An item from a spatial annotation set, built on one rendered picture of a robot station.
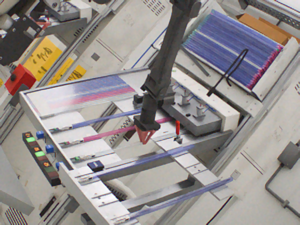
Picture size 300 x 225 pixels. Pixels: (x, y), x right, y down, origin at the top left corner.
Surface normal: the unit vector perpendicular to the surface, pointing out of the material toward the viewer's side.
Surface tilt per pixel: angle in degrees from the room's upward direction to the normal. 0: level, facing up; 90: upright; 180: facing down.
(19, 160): 90
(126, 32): 90
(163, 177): 90
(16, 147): 90
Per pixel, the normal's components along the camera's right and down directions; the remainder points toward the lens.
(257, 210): -0.55, -0.44
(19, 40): 0.62, 0.53
